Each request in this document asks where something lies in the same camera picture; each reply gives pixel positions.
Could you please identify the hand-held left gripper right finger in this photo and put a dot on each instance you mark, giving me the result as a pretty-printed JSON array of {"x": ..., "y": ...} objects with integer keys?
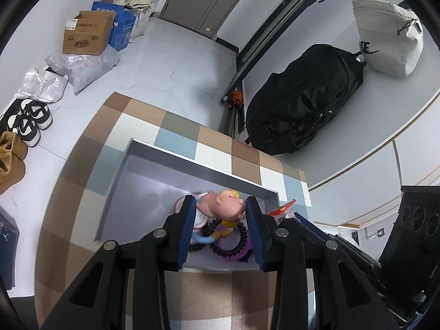
[{"x": 256, "y": 237}]

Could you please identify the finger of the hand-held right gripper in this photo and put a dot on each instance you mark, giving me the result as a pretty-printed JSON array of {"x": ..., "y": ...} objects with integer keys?
[{"x": 347, "y": 252}]

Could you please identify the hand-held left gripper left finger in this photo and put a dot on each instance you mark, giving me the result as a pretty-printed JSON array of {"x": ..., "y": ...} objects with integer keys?
[{"x": 184, "y": 233}]

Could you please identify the white round lid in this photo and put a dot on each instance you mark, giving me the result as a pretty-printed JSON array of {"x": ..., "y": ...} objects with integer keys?
[{"x": 200, "y": 219}]

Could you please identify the red plastic clip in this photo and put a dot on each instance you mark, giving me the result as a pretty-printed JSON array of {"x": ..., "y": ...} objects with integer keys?
[{"x": 282, "y": 210}]

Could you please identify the pink pig doll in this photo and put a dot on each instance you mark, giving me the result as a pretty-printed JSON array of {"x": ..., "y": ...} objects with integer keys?
[{"x": 221, "y": 204}]

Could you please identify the grey cardboard box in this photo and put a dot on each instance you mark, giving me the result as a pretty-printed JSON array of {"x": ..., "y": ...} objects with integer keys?
[{"x": 147, "y": 185}]

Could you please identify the checkered mat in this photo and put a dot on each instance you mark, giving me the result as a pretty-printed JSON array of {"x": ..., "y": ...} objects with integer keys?
[{"x": 68, "y": 220}]

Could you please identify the black backpack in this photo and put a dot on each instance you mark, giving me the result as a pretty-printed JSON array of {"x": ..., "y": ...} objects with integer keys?
[{"x": 302, "y": 99}]

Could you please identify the dark blue box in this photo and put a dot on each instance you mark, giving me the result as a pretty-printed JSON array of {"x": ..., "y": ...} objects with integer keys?
[{"x": 7, "y": 247}]

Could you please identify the tan boot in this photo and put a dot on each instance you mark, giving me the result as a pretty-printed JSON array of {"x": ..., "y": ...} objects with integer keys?
[
  {"x": 8, "y": 172},
  {"x": 13, "y": 144}
]

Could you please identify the black and white sneaker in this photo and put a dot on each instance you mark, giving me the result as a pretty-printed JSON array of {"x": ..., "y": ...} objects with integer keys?
[
  {"x": 36, "y": 111},
  {"x": 20, "y": 127}
]

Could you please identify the grey plastic mailer bag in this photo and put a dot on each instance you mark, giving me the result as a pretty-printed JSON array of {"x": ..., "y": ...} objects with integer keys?
[{"x": 91, "y": 65}]

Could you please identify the white canvas bag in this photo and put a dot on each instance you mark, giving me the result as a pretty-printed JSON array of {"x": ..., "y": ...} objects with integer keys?
[{"x": 388, "y": 37}]

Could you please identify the clear plastic bag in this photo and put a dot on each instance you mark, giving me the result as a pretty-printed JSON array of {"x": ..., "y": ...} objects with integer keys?
[{"x": 41, "y": 84}]

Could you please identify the blue cardboard box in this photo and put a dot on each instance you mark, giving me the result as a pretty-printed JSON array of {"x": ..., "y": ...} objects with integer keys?
[{"x": 120, "y": 24}]

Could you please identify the brown cardboard box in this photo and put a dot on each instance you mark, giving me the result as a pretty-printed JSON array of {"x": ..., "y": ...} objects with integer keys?
[{"x": 87, "y": 32}]

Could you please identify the beige tote bag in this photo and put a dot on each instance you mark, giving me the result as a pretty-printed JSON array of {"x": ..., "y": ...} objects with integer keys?
[{"x": 139, "y": 3}]

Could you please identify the grey door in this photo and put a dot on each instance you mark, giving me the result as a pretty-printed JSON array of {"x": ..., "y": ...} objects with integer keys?
[{"x": 206, "y": 0}]

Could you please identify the wall socket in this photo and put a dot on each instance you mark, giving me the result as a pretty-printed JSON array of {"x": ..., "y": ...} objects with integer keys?
[{"x": 376, "y": 232}]

